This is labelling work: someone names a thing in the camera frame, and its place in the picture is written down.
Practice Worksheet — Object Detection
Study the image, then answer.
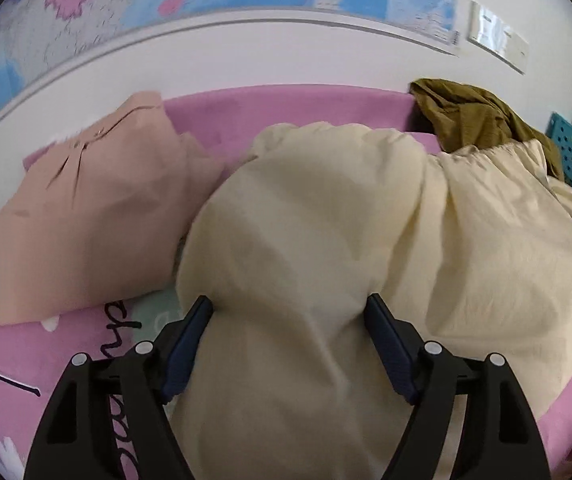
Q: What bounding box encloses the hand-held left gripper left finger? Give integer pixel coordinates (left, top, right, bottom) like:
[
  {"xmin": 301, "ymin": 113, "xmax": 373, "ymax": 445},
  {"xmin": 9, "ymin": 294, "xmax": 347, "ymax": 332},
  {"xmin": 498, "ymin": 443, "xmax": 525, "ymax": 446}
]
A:
[{"xmin": 23, "ymin": 295, "xmax": 214, "ymax": 480}]

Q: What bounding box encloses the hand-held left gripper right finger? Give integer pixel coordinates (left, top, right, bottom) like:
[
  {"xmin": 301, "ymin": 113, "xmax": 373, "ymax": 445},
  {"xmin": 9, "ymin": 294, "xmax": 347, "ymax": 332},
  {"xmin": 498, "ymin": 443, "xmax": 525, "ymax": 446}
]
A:
[{"xmin": 366, "ymin": 292, "xmax": 552, "ymax": 480}]

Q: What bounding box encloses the cream garment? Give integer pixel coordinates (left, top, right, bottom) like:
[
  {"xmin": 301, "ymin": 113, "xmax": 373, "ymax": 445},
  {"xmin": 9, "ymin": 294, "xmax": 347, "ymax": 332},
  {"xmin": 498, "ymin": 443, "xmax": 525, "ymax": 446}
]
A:
[{"xmin": 171, "ymin": 121, "xmax": 572, "ymax": 480}]

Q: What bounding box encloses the pink beige garment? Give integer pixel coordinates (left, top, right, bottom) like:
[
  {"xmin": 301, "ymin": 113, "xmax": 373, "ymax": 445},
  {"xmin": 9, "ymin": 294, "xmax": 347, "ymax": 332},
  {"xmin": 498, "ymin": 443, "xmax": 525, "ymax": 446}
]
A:
[{"xmin": 0, "ymin": 91, "xmax": 237, "ymax": 328}]

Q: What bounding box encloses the olive green garment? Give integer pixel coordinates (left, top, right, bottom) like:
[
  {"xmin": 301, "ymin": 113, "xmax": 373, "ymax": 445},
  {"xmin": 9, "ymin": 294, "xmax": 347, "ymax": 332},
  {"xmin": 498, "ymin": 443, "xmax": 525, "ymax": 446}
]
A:
[{"xmin": 410, "ymin": 78, "xmax": 564, "ymax": 181}]

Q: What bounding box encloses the pink printed blanket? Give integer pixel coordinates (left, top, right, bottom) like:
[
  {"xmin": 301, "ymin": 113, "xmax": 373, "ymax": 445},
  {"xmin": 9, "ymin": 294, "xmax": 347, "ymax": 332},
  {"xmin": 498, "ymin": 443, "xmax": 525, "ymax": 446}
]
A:
[{"xmin": 0, "ymin": 84, "xmax": 572, "ymax": 480}]

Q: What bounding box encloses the white wall switch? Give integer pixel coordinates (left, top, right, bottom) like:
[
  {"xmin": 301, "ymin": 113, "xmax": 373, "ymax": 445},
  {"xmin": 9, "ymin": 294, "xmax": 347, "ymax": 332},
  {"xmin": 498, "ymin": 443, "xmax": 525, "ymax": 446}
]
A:
[{"xmin": 508, "ymin": 30, "xmax": 530, "ymax": 75}]

